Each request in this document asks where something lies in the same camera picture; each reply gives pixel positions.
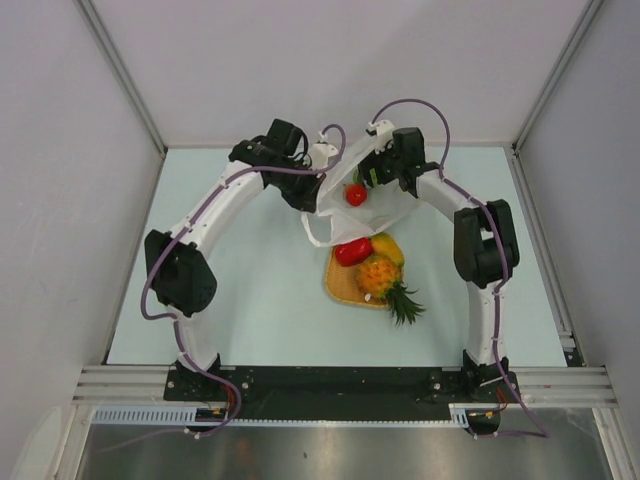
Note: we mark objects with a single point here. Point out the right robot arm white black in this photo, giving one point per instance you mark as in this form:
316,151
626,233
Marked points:
485,247

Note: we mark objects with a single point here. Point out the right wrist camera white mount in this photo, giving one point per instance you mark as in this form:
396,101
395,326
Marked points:
382,134

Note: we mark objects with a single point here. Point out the white plastic bag lemon print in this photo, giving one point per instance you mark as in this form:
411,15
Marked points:
336,221

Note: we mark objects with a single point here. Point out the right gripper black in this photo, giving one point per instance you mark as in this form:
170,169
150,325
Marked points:
373,160

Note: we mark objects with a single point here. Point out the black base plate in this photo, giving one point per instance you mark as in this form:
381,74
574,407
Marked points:
357,394

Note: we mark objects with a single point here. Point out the right aluminium corner post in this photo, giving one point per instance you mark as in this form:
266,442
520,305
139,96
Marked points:
569,50

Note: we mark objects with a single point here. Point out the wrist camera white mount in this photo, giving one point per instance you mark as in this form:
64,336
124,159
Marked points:
382,134
320,154

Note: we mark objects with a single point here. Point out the fake red bell pepper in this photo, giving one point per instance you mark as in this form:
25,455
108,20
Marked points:
354,252

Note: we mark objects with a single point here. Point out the white slotted cable duct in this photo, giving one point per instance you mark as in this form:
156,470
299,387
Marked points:
173,416

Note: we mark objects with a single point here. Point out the fake pineapple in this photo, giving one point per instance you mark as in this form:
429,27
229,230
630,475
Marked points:
380,278

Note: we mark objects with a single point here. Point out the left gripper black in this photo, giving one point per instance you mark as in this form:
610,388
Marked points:
307,200

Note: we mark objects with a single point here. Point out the fake mango yellow green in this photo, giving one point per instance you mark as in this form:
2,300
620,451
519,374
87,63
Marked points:
383,244

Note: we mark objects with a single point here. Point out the small fake red apple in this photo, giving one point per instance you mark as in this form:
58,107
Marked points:
355,194

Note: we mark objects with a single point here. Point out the aluminium corner post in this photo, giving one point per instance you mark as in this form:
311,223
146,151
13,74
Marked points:
569,50
121,73

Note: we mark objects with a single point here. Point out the right aluminium side rail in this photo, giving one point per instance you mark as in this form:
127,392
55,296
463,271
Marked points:
555,295

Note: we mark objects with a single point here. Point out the aluminium front rail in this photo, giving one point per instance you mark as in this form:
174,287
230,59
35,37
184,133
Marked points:
552,387

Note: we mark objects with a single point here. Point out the left aluminium corner post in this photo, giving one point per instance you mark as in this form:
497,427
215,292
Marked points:
121,73

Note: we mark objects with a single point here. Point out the woven bamboo tray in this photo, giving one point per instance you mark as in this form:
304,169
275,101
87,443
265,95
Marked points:
341,286

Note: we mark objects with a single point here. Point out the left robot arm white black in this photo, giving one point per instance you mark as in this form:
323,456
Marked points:
180,283

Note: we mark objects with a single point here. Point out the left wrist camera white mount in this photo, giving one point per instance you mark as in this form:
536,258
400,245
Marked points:
320,154

